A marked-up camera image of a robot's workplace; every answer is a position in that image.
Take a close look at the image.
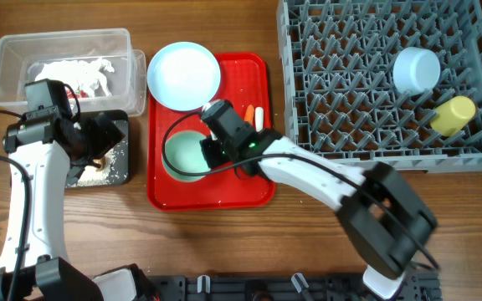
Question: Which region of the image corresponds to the brown mushroom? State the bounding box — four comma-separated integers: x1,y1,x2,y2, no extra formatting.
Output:
90,157,106,171

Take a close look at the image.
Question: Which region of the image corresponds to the light green bowl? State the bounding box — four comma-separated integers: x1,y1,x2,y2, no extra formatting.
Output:
165,130,210,173

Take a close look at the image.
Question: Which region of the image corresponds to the white rice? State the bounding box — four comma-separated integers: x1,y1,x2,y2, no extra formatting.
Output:
74,150,129,187

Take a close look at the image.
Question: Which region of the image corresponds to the red snack wrapper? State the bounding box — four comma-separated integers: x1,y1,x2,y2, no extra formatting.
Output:
65,88,88,100

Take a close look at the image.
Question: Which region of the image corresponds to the orange carrot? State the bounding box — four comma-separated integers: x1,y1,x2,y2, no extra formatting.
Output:
244,105,255,125

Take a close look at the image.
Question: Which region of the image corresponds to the white spoon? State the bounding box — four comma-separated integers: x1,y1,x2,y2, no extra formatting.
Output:
254,107,264,132

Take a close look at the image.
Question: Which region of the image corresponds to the white tissue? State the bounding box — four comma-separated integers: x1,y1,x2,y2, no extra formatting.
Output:
27,58,115,98

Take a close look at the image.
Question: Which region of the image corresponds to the large light blue plate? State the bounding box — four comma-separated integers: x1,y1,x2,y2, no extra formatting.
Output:
147,42,221,111

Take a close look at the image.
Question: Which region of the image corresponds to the light blue rice bowl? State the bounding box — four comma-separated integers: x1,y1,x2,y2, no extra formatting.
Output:
392,47,441,96

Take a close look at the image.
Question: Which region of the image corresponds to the yellow cup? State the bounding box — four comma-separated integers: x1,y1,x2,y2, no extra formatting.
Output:
430,96,477,137

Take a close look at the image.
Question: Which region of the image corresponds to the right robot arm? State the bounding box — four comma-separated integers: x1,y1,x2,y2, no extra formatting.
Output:
200,100,438,299

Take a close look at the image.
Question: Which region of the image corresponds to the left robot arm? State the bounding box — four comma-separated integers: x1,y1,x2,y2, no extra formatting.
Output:
0,79,142,300

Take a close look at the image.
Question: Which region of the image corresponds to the grey dishwasher rack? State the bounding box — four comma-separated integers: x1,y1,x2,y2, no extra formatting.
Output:
276,0,482,173

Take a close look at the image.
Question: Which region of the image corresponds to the black tray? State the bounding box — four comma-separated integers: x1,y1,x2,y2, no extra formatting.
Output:
64,110,131,189

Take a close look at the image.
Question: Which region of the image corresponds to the clear plastic bin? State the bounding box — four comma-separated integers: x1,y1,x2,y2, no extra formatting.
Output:
0,28,146,116

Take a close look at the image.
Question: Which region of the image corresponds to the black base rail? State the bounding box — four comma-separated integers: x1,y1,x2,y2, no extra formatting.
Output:
140,263,441,301

